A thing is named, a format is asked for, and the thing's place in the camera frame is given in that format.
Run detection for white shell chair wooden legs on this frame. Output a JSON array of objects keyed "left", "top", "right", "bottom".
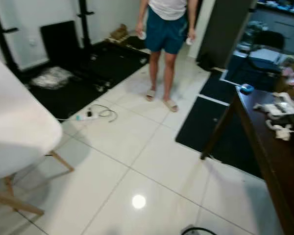
[{"left": 0, "top": 52, "right": 75, "bottom": 217}]

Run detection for grey storage box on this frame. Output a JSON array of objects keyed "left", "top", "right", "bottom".
[{"left": 247, "top": 47, "right": 283, "bottom": 68}]

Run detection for dark tall cabinet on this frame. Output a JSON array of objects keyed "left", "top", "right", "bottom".
[{"left": 196, "top": 0, "right": 256, "bottom": 70}]

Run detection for person in blue shorts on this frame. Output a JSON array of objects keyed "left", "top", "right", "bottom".
[{"left": 135, "top": 0, "right": 198, "bottom": 113}]

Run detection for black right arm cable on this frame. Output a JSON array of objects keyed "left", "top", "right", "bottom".
[{"left": 181, "top": 226, "right": 219, "bottom": 235}]

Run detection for crumpled clear plastic bag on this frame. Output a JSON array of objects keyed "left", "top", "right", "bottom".
[{"left": 30, "top": 66, "right": 74, "bottom": 90}]

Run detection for dark wooden table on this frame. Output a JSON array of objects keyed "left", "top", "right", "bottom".
[{"left": 199, "top": 86, "right": 294, "bottom": 235}]

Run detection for black flat board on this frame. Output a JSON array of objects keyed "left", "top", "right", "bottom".
[{"left": 40, "top": 20, "right": 80, "bottom": 65}]

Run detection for black foam floor tile mat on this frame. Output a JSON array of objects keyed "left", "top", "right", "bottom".
[{"left": 175, "top": 69, "right": 265, "bottom": 180}]

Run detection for black office chair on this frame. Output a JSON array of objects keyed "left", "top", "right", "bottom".
[{"left": 252, "top": 30, "right": 286, "bottom": 52}]

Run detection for large black floor mat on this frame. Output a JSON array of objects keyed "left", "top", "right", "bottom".
[{"left": 19, "top": 40, "right": 150, "bottom": 121}]

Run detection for white power strip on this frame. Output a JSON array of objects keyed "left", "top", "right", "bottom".
[{"left": 74, "top": 114, "right": 97, "bottom": 121}]

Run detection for black rack pole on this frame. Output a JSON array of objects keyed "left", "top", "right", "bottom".
[
  {"left": 0, "top": 4, "right": 21, "bottom": 75},
  {"left": 77, "top": 0, "right": 95, "bottom": 47}
]

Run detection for white device with dark panel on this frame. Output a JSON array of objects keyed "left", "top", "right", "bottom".
[{"left": 253, "top": 92, "right": 294, "bottom": 120}]

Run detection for white crumpled trash piece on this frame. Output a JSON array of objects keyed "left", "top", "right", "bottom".
[{"left": 266, "top": 120, "right": 293, "bottom": 142}]

